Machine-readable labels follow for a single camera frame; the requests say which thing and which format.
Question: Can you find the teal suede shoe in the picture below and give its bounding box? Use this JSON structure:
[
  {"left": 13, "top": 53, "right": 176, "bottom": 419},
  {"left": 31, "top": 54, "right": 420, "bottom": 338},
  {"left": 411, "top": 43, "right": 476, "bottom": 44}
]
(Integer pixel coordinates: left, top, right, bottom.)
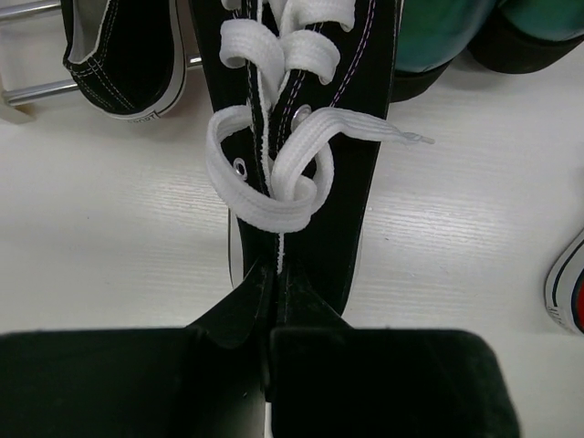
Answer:
[
  {"left": 468, "top": 0, "right": 583, "bottom": 75},
  {"left": 391, "top": 0, "right": 495, "bottom": 102}
]

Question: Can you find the black canvas sneaker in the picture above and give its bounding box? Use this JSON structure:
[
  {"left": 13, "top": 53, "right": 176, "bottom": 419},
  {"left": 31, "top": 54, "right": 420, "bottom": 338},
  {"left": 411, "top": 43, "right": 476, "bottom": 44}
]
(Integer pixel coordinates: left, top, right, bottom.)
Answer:
[
  {"left": 58, "top": 0, "right": 188, "bottom": 124},
  {"left": 191, "top": 1, "right": 422, "bottom": 313}
]

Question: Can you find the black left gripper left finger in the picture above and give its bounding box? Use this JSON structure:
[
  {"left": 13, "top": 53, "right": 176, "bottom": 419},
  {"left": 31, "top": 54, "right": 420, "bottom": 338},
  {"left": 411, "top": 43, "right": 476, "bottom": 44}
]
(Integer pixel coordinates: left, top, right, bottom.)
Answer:
[{"left": 1, "top": 260, "right": 275, "bottom": 437}]

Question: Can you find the cream metal shoe shelf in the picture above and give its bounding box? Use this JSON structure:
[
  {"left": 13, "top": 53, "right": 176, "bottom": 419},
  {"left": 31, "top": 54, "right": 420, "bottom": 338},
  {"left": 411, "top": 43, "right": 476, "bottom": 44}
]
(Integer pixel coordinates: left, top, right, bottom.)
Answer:
[{"left": 0, "top": 0, "right": 202, "bottom": 124}]

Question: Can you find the teal suede shoe right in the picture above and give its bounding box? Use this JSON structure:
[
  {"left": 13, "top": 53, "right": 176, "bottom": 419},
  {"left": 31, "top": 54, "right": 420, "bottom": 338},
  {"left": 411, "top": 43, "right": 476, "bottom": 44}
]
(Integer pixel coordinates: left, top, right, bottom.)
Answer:
[{"left": 468, "top": 0, "right": 583, "bottom": 75}]

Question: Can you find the red canvas sneaker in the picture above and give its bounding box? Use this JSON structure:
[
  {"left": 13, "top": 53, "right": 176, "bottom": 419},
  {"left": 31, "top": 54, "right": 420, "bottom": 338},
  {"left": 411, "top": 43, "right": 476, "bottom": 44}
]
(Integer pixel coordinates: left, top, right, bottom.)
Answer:
[{"left": 544, "top": 231, "right": 583, "bottom": 336}]

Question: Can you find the teal suede shoe left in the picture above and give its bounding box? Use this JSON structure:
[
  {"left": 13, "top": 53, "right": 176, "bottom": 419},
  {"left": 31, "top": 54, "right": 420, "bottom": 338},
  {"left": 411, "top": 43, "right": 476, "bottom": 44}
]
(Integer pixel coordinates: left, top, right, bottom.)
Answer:
[{"left": 391, "top": 0, "right": 495, "bottom": 102}]

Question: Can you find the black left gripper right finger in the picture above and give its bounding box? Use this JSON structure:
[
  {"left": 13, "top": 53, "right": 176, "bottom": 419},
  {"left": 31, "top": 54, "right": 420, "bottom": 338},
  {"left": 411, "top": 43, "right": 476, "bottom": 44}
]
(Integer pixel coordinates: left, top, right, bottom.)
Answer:
[{"left": 269, "top": 266, "right": 520, "bottom": 437}]

